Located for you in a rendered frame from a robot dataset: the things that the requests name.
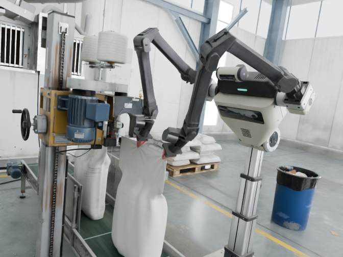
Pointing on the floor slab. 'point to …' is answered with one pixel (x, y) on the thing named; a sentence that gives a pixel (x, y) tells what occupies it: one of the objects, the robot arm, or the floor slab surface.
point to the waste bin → (293, 197)
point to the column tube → (49, 78)
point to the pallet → (174, 171)
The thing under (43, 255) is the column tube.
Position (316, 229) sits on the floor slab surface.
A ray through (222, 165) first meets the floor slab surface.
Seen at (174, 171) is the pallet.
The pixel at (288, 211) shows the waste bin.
